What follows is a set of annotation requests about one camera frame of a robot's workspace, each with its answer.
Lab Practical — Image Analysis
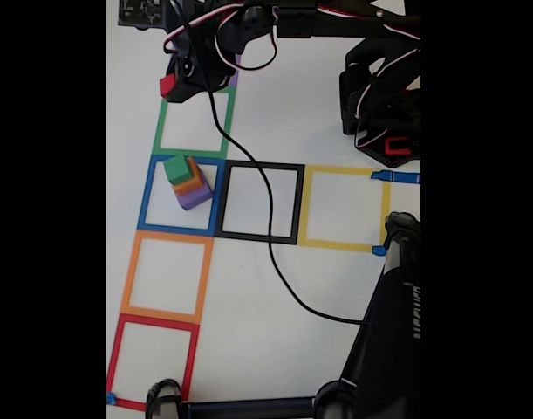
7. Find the green cube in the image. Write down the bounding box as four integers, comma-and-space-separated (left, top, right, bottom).
163, 155, 194, 184

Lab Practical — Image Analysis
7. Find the orange cube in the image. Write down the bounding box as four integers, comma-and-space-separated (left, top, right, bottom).
172, 157, 205, 196

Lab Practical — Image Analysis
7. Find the purple cube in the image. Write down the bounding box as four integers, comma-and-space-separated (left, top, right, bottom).
176, 174, 215, 212

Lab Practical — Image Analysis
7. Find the red printed clamp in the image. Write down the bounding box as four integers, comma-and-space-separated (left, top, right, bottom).
383, 135, 412, 157

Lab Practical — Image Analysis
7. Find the purple square frame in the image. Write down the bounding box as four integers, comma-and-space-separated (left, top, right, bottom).
228, 52, 242, 87

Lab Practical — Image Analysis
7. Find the green square frame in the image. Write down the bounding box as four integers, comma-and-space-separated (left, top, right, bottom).
151, 85, 236, 161

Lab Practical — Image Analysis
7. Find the black gripper camera board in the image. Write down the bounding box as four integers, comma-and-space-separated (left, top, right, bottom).
117, 0, 167, 31

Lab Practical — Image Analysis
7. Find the black square frame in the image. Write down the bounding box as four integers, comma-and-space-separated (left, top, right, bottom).
213, 159, 305, 245

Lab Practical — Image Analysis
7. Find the blue square frame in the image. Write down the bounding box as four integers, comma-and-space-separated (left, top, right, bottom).
137, 155, 227, 237

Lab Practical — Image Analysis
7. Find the black camera cable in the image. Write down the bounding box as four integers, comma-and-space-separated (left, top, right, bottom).
169, 0, 372, 326

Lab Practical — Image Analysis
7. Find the yellow square frame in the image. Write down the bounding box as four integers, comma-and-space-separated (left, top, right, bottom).
297, 164, 392, 253

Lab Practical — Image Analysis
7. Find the orange square frame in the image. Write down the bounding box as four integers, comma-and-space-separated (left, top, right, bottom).
120, 230, 215, 325

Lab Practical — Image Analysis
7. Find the red square frame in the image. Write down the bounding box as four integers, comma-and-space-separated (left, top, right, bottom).
106, 313, 201, 412

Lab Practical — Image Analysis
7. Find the black camera tripod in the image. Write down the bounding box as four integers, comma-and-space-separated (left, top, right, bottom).
144, 211, 421, 419

